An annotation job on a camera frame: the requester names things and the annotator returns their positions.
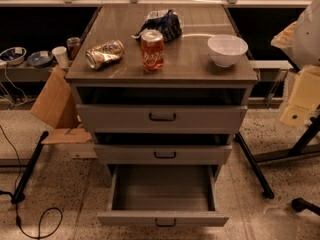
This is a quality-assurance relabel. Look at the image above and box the black floor cable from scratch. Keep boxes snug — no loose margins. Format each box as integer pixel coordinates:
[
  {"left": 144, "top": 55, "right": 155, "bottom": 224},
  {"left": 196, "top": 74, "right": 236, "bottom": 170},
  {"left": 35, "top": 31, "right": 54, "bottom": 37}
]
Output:
[{"left": 0, "top": 125, "right": 64, "bottom": 240}]

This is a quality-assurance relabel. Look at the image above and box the brown cardboard box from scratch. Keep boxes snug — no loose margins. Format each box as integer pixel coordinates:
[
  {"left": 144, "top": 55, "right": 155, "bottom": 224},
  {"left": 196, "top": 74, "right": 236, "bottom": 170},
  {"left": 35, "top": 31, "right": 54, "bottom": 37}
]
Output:
[{"left": 31, "top": 66, "right": 91, "bottom": 144}]

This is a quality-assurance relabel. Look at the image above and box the black right table leg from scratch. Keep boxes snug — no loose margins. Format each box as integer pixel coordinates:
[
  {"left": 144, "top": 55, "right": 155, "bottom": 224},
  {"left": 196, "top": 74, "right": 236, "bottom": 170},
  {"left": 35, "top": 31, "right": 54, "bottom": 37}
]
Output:
[{"left": 235, "top": 132, "right": 274, "bottom": 199}]

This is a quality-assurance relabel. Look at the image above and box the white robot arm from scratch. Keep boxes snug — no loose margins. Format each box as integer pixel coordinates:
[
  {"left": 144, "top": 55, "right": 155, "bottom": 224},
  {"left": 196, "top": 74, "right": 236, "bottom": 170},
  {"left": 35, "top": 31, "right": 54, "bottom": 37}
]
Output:
[{"left": 271, "top": 0, "right": 320, "bottom": 127}]

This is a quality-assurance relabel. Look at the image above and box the grey drawer cabinet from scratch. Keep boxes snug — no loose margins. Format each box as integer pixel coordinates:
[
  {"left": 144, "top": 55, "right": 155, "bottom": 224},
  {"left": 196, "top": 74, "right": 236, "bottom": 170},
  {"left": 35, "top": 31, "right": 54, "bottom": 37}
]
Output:
[{"left": 67, "top": 4, "right": 257, "bottom": 166}]

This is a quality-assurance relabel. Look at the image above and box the grey middle drawer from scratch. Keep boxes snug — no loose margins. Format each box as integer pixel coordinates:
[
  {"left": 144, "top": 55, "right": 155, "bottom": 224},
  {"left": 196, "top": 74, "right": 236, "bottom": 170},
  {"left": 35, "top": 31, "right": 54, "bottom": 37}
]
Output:
[{"left": 94, "top": 145, "right": 232, "bottom": 165}]

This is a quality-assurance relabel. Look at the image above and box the brown glass jar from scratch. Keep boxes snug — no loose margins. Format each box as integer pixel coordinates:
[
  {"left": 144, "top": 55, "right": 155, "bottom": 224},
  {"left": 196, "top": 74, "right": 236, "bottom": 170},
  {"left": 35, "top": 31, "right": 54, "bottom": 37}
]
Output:
[{"left": 66, "top": 37, "right": 81, "bottom": 60}]

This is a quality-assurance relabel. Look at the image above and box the black left stand leg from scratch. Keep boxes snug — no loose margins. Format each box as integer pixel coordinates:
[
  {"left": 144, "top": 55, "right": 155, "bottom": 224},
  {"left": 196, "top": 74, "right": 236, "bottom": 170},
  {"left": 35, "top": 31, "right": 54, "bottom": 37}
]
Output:
[{"left": 11, "top": 131, "right": 49, "bottom": 204}]

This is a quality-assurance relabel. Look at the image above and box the dark side table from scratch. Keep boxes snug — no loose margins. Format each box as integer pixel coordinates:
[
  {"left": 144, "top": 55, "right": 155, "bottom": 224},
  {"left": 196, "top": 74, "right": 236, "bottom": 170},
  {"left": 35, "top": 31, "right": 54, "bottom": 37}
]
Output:
[{"left": 254, "top": 114, "right": 320, "bottom": 162}]

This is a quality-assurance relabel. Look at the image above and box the black caster foot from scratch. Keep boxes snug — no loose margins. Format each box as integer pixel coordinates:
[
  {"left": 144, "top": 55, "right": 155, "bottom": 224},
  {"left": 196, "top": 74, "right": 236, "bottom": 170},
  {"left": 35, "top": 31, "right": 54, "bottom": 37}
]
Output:
[{"left": 291, "top": 198, "right": 320, "bottom": 216}]

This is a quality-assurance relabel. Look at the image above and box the crushed gold soda can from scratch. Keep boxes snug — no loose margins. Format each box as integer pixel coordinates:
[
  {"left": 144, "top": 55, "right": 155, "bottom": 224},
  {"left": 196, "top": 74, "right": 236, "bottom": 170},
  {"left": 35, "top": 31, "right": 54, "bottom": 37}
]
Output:
[{"left": 85, "top": 40, "right": 124, "bottom": 70}]

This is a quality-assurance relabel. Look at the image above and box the red soda can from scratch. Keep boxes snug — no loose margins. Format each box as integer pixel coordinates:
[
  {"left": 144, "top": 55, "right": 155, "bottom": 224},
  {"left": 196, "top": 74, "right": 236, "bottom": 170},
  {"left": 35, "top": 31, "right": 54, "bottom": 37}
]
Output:
[{"left": 141, "top": 30, "right": 164, "bottom": 72}]

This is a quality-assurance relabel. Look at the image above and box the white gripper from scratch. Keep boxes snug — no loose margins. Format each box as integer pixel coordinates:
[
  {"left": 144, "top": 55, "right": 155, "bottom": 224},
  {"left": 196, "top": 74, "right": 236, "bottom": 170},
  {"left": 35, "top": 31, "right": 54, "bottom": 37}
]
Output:
[{"left": 280, "top": 65, "right": 320, "bottom": 127}]

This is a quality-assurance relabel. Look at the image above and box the white blue bowl on shelf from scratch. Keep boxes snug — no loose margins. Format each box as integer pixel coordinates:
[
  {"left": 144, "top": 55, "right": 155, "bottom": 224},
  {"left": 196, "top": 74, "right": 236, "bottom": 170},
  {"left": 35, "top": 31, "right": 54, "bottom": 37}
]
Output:
[{"left": 0, "top": 47, "right": 27, "bottom": 66}]

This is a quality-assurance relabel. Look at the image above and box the blue chip bag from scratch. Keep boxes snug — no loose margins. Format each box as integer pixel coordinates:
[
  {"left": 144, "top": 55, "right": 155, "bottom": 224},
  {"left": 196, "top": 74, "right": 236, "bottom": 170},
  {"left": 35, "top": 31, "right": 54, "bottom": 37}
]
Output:
[{"left": 133, "top": 9, "right": 182, "bottom": 42}]

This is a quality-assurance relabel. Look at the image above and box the white paper cup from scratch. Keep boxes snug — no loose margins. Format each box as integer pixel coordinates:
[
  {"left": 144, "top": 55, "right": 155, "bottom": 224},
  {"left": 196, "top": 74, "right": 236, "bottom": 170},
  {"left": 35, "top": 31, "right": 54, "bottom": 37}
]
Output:
[{"left": 52, "top": 46, "right": 69, "bottom": 68}]

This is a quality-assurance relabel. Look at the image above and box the grey drawer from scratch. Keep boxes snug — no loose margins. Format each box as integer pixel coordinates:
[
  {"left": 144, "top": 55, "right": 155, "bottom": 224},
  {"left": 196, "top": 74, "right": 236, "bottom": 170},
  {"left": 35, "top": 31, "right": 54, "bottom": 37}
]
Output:
[
  {"left": 77, "top": 104, "right": 247, "bottom": 134},
  {"left": 94, "top": 145, "right": 232, "bottom": 165},
  {"left": 98, "top": 165, "right": 228, "bottom": 227}
]

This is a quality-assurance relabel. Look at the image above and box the grey top drawer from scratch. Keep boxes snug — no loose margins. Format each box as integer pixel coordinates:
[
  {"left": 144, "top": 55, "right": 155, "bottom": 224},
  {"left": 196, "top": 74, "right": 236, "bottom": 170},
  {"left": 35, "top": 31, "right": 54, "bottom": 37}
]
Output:
[{"left": 77, "top": 104, "right": 247, "bottom": 134}]

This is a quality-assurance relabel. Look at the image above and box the grey bottom drawer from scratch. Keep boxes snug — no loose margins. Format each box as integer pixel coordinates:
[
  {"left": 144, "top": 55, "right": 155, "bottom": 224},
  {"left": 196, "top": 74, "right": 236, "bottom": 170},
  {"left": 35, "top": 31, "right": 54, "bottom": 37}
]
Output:
[{"left": 98, "top": 165, "right": 228, "bottom": 227}]

